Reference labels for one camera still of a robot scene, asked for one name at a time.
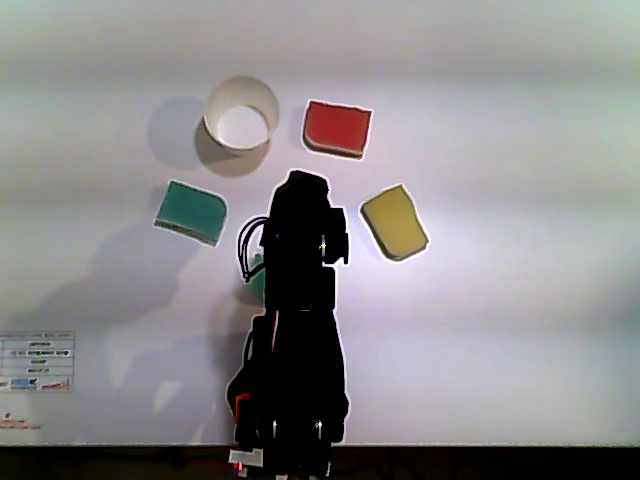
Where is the green and white sponge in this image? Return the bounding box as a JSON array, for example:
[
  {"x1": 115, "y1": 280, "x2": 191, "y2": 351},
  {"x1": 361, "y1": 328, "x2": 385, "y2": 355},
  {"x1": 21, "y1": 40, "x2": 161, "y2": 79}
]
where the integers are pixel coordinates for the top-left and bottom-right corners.
[
  {"x1": 152, "y1": 178, "x2": 230, "y2": 248},
  {"x1": 243, "y1": 252, "x2": 267, "y2": 304}
]

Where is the red and white sponge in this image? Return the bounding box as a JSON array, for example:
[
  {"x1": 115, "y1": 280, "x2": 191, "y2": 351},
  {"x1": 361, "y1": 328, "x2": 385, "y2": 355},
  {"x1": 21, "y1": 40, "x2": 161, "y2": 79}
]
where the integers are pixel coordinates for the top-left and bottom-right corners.
[{"x1": 300, "y1": 98, "x2": 374, "y2": 161}]

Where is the white paper cup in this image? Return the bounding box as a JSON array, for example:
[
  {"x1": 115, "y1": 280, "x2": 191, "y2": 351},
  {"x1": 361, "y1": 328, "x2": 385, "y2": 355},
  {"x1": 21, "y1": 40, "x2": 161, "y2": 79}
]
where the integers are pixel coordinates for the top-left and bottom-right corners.
[{"x1": 193, "y1": 74, "x2": 280, "y2": 179}]

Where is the yellow and white sponge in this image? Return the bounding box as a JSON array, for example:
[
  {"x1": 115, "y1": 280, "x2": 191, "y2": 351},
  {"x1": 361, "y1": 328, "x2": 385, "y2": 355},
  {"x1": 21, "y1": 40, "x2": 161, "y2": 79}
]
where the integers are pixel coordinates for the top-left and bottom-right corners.
[{"x1": 358, "y1": 182, "x2": 431, "y2": 264}]

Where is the white power strip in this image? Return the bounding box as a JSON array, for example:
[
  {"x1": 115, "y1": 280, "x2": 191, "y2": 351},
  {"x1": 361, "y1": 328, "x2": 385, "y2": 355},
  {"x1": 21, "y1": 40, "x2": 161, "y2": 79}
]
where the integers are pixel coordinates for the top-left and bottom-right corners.
[{"x1": 228, "y1": 448, "x2": 265, "y2": 470}]

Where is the printed label sticker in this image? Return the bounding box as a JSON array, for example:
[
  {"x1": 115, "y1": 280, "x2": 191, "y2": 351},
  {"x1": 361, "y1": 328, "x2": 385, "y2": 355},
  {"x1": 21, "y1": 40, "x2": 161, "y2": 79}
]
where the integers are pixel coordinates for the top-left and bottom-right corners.
[{"x1": 0, "y1": 329, "x2": 76, "y2": 394}]

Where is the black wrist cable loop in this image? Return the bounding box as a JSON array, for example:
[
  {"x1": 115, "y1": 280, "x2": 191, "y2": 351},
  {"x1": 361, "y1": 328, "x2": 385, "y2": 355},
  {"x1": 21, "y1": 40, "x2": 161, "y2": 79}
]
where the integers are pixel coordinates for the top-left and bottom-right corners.
[{"x1": 237, "y1": 215, "x2": 269, "y2": 284}]

